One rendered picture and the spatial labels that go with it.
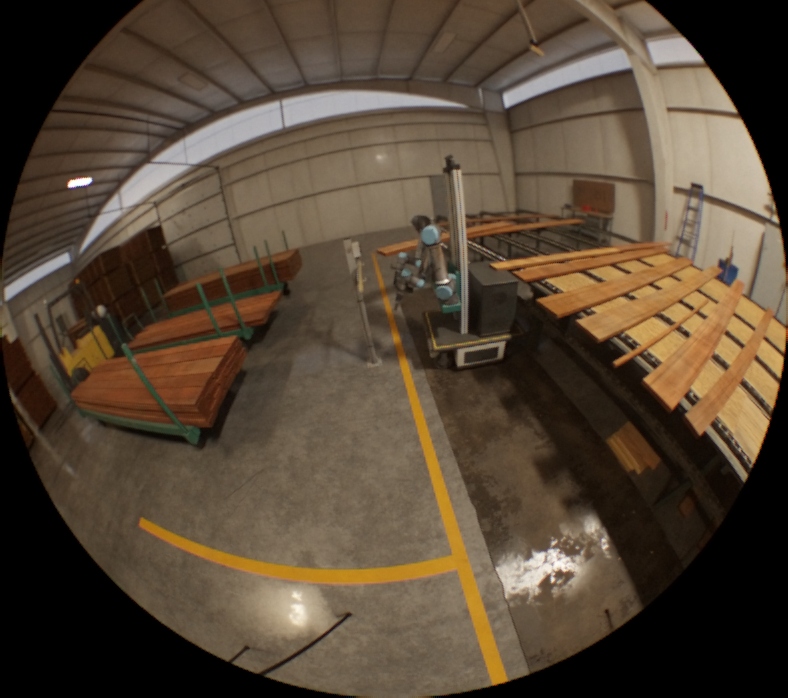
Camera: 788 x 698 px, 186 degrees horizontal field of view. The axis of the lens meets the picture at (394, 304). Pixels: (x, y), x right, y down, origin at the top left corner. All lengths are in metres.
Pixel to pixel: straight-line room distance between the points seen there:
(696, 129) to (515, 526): 7.98
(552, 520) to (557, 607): 0.61
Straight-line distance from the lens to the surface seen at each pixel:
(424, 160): 10.78
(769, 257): 6.85
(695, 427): 1.38
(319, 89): 11.37
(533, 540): 1.73
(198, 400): 2.04
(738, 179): 7.52
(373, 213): 10.35
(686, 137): 7.87
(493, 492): 1.74
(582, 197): 9.24
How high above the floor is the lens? 1.64
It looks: 27 degrees down
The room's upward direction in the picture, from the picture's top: 9 degrees counter-clockwise
